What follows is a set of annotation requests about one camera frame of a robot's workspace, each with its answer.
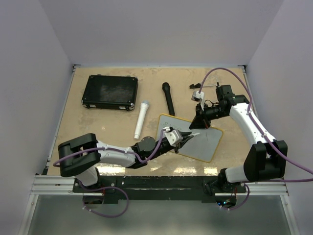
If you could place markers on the white microphone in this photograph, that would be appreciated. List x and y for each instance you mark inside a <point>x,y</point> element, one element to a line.
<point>141,117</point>

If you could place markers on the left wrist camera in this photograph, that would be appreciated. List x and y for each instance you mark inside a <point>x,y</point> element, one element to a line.
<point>173,137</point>

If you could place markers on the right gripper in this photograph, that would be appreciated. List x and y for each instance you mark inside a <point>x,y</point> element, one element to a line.
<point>202,122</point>

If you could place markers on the aluminium table frame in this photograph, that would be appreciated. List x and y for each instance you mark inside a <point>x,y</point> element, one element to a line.
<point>53,208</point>

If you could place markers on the black microphone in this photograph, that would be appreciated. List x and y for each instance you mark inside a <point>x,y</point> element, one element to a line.
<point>167,92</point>

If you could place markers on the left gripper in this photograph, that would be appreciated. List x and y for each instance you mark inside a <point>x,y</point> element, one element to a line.
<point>185,139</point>

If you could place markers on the yellow framed whiteboard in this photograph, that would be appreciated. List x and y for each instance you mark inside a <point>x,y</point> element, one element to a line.
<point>202,146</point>

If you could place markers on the black case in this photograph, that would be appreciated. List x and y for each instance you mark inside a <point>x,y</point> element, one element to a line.
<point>110,92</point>

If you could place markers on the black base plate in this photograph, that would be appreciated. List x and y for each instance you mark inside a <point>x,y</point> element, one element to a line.
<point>187,188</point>

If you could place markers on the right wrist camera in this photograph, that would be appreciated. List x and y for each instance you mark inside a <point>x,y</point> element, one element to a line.
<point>198,97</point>

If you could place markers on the wire whiteboard stand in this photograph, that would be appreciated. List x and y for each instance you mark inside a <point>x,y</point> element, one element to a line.
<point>210,82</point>

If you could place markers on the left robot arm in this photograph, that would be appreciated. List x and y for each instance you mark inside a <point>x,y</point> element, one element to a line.
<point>78,157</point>

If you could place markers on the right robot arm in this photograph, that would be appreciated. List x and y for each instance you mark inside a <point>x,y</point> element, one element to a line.
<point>262,163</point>

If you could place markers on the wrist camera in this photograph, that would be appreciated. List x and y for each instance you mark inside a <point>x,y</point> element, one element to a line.
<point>173,137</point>
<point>198,97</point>

